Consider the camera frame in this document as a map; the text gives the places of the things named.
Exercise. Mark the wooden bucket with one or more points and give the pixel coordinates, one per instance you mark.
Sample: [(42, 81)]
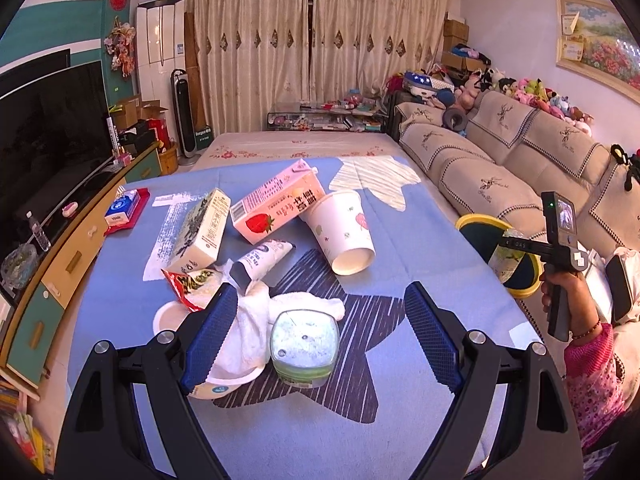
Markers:
[(169, 160)]

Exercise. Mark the blue star print cushion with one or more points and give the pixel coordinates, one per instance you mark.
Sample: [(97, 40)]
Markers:
[(421, 81)]

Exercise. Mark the open cardboard box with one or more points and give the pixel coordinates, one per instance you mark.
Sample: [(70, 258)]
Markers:
[(137, 107)]

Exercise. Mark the glass coffee table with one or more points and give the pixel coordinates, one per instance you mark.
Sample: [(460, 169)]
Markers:
[(325, 117)]

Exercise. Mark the clear water bottle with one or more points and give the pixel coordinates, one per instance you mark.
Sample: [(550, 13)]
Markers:
[(37, 232)]

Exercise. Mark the television cabinet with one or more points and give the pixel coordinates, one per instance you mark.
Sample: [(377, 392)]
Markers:
[(75, 260)]

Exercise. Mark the grey neck pillow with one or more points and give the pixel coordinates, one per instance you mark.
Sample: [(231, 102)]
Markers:
[(454, 121)]

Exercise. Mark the blue tissue packet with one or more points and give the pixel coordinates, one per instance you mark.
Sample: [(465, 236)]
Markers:
[(122, 207)]

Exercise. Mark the white towel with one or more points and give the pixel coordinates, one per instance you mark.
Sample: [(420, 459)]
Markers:
[(250, 330)]

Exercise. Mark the red box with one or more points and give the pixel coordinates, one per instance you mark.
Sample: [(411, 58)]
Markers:
[(159, 131)]

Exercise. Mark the glass ashtray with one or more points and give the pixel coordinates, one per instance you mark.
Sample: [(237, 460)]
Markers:
[(17, 265)]

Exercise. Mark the stacked cardboard boxes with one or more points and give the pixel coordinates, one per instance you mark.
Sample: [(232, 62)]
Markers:
[(456, 42)]

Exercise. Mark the person's right hand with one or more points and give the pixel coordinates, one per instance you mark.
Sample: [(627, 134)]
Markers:
[(582, 305)]

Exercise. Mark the framed flower picture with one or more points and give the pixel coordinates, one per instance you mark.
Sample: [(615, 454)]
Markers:
[(607, 45)]

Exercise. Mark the white wardrobe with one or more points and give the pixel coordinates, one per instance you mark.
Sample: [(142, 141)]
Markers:
[(157, 55)]

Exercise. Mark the black flat case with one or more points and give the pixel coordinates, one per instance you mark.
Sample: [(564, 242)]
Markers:
[(621, 287)]

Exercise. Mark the red snack packet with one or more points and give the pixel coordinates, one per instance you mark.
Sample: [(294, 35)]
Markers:
[(192, 285)]

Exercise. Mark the tissue pack on red tray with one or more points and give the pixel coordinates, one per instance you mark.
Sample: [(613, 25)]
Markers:
[(140, 215)]

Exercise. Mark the beige curtain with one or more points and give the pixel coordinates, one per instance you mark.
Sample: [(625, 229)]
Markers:
[(250, 50), (380, 35)]

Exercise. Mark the white tube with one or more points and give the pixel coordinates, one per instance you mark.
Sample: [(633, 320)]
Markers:
[(260, 260)]

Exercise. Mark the brown wooden board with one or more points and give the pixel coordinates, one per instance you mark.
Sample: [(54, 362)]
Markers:
[(191, 70)]

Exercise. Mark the black and yellow plush toy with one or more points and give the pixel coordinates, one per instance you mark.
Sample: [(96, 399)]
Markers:
[(627, 165)]

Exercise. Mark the white paper cup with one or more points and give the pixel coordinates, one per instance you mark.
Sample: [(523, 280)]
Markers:
[(335, 220)]

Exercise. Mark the tower fan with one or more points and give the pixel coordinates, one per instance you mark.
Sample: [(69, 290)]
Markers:
[(182, 115)]

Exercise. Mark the artificial flower wall decoration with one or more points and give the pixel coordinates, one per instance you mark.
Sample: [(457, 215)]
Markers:
[(121, 50)]

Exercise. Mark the blue star blanket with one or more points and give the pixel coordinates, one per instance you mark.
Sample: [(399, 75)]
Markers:
[(380, 270)]

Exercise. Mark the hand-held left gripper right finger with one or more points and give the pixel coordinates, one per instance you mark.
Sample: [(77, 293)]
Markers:
[(432, 340)]

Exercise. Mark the black television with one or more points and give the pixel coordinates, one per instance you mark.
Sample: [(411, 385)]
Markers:
[(50, 135)]

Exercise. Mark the pink teddy bear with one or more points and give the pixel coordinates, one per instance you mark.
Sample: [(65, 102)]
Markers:
[(467, 96)]

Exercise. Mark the beige sofa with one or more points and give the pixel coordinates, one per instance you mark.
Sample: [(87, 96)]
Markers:
[(475, 185)]

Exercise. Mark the green box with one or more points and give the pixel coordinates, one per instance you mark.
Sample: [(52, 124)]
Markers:
[(205, 137)]

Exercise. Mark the green lidded jar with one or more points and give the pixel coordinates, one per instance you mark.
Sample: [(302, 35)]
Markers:
[(302, 345)]

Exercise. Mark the pile of books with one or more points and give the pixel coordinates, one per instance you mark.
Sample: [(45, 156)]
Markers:
[(22, 430)]

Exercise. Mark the row of plush toys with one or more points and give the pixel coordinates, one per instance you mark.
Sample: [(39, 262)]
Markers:
[(535, 92)]

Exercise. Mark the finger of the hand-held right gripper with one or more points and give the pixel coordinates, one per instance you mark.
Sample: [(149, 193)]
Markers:
[(520, 249)]

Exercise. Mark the white plastic bowl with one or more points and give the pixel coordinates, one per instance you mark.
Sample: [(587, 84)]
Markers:
[(167, 317)]

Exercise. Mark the floral mattress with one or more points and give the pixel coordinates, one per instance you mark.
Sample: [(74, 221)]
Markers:
[(300, 146)]

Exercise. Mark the person's right forearm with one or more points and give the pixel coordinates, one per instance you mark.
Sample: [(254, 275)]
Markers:
[(597, 385)]

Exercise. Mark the pink strawberry milk carton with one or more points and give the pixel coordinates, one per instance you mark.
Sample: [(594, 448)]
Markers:
[(270, 205)]

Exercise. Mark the cream and green carton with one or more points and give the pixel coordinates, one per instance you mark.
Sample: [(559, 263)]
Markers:
[(200, 230)]

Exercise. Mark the dark bin with yellow rim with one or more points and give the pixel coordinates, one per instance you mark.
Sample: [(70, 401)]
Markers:
[(477, 232)]

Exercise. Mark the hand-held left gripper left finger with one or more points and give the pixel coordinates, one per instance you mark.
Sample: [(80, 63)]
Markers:
[(210, 340)]

